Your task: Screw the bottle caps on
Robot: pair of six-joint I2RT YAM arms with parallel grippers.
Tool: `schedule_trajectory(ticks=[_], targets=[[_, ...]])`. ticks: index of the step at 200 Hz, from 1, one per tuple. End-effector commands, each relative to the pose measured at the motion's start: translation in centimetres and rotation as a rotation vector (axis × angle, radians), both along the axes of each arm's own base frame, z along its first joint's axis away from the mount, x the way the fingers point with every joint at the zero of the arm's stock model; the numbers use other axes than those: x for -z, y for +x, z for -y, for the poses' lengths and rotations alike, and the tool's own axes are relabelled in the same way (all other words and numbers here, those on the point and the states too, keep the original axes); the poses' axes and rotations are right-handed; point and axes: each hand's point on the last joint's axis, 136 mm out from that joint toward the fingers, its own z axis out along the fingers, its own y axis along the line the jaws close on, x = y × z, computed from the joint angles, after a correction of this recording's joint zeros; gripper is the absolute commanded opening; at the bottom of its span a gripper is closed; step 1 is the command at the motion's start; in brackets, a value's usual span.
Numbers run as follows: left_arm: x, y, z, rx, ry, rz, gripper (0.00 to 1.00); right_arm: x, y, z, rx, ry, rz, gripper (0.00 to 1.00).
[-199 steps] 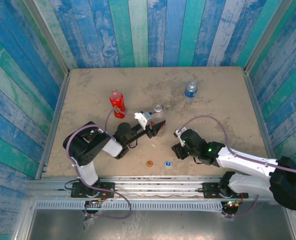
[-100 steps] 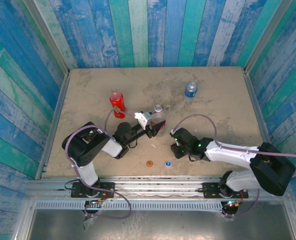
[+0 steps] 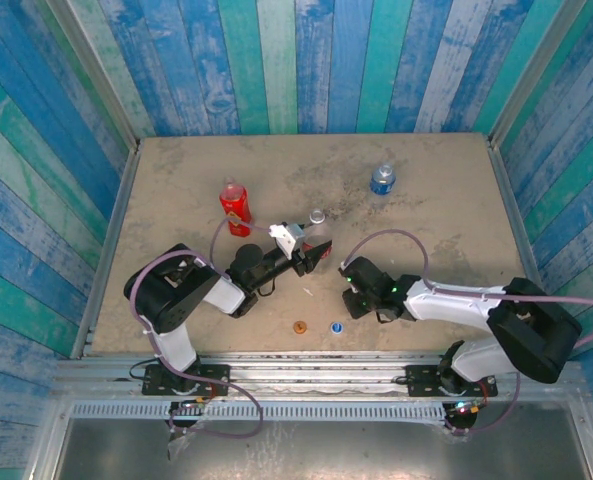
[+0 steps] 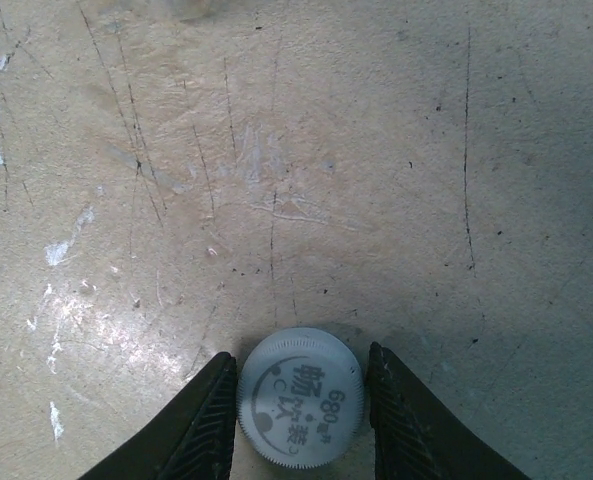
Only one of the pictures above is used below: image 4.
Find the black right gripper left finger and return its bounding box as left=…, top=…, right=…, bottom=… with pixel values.
left=78, top=351, right=239, bottom=480

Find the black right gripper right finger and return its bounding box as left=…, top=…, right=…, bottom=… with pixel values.
left=368, top=341, right=532, bottom=480

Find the white printed bottle cap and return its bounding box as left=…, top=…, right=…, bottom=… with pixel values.
left=235, top=326, right=366, bottom=470

